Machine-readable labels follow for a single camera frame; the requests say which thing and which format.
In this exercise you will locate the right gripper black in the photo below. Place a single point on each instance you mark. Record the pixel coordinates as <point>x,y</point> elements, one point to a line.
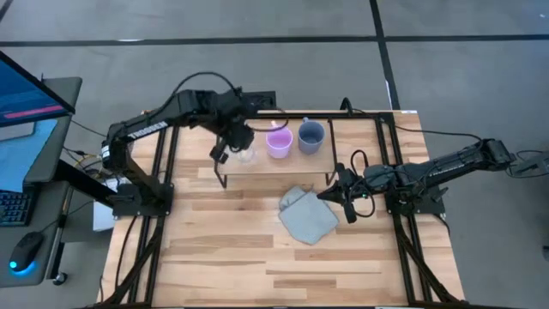
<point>351,214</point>

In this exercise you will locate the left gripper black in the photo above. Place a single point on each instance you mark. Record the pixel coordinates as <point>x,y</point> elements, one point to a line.
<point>218,155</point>

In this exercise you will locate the pink plastic mug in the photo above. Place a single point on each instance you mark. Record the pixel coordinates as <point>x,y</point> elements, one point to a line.
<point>279,143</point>

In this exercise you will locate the blue-grey mug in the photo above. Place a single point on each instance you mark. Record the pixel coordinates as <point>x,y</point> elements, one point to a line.
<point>311,143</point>

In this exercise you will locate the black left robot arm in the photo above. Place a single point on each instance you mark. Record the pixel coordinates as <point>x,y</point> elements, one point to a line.
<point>146,124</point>

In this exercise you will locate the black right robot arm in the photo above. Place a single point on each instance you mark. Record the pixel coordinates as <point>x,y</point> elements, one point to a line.
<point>446,167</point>

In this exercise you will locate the wooden shelf black legs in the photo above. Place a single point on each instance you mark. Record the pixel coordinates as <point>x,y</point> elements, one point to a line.
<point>300,165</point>

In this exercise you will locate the grey waffle pot holder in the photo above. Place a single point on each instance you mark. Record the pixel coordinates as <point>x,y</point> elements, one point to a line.
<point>306,219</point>

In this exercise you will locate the black floor vent grille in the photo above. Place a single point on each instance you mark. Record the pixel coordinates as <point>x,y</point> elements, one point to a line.
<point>263,101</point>

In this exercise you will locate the white box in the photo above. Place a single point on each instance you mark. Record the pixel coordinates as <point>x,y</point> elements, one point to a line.
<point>103,216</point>

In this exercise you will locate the grey side desk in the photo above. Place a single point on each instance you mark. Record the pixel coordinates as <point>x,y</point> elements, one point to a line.
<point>56,141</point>

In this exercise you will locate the computer monitor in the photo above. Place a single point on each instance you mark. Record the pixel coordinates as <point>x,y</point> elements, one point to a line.
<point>25,98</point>

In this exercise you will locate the black caster wheel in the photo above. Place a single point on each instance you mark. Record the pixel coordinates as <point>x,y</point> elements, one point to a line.
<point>60,279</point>

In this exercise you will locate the black backlit keyboard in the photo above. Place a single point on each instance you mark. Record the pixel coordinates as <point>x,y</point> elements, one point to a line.
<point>15,208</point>

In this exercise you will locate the black computer mouse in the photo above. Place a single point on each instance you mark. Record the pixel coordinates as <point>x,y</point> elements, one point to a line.
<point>25,251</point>

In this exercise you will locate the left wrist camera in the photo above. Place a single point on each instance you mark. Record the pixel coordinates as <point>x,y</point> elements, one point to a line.
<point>238,134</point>

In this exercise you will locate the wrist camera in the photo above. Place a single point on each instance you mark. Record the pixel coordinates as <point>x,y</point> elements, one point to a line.
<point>238,134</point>
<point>356,189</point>

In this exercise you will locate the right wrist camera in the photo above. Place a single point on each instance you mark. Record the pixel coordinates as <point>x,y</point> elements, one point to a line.
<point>356,189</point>

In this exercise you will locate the black metal table frame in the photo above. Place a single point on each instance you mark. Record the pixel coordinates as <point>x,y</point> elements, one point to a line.
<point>364,115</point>

